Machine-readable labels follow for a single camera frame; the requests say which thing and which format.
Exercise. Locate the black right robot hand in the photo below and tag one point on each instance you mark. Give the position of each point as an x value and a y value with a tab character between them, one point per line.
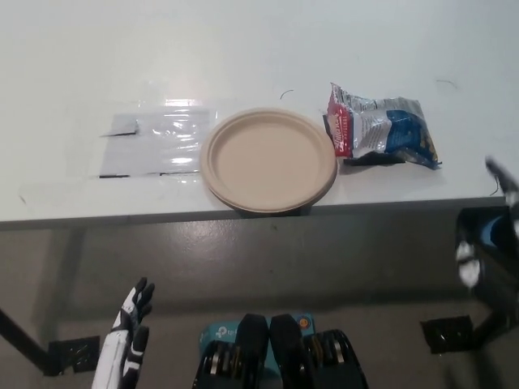
504	182

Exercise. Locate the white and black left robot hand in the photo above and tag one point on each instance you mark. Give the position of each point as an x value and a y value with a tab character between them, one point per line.
117	348

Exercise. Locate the sunflower seed bag red blue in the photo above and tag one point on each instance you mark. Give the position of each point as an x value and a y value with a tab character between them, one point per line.
373	125

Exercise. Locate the black robot legs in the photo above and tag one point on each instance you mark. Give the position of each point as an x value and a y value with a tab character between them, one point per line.
251	348

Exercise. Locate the beige paper plate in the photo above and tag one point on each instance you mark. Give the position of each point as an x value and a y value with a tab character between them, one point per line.
267	160

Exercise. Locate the black bin with blue item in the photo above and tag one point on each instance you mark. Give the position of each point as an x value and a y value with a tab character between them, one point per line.
492	231

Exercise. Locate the black table leg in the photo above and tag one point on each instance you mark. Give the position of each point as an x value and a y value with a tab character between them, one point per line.
24	344
490	328

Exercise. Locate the teal tp-link box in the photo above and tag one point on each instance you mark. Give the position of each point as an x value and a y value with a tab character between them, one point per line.
219	334

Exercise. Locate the clear plastic taped sheet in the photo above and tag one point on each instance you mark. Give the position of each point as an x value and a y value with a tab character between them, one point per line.
154	142

